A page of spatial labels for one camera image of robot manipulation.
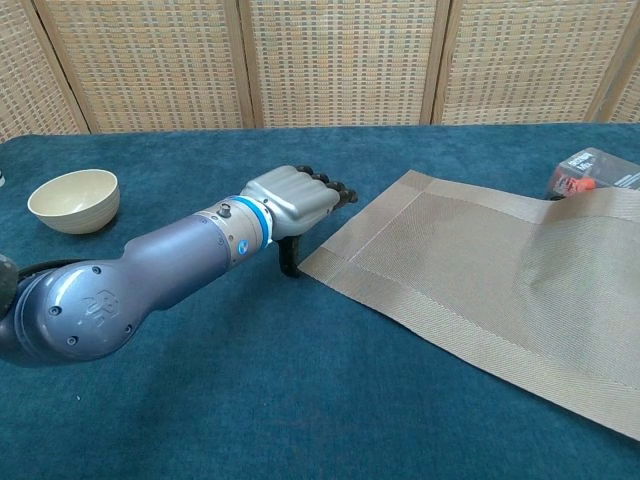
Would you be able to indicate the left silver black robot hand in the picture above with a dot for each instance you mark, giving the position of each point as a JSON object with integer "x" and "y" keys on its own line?
{"x": 290, "y": 200}

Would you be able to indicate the gray woven placemat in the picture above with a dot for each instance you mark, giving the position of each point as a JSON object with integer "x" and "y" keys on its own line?
{"x": 475, "y": 260}

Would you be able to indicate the cream bowl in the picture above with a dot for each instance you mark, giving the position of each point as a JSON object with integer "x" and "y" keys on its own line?
{"x": 75, "y": 205}

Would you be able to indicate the left gray-blue robot arm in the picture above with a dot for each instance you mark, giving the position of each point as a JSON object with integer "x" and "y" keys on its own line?
{"x": 150, "y": 270}

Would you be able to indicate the woven bamboo folding screen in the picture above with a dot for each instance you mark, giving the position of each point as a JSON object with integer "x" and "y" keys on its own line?
{"x": 340, "y": 60}

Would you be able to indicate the blue table cover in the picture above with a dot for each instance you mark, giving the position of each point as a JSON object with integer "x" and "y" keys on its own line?
{"x": 250, "y": 400}

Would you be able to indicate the clear box red black print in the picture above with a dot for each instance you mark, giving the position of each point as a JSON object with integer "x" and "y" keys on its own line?
{"x": 600, "y": 167}

